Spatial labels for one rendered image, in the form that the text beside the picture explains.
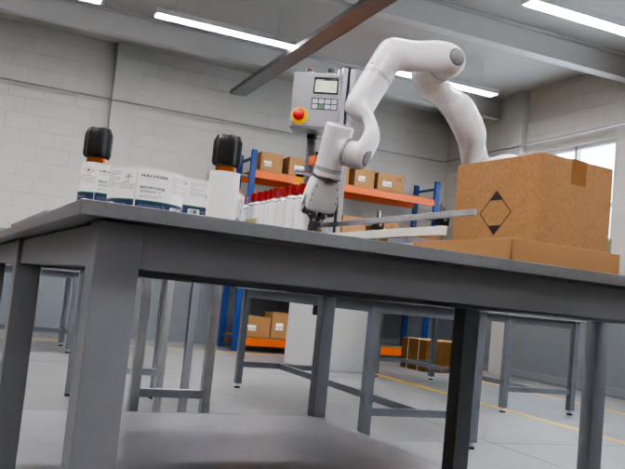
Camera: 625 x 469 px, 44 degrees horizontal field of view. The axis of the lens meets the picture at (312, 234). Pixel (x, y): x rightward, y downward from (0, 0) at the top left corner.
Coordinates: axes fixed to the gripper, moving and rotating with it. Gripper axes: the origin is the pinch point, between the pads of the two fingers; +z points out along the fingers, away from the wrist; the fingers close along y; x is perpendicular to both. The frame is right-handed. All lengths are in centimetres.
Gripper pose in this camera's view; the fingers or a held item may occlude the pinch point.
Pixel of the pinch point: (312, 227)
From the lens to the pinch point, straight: 228.7
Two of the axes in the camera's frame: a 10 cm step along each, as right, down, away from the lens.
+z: -2.5, 9.4, 2.3
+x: 3.9, 3.1, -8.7
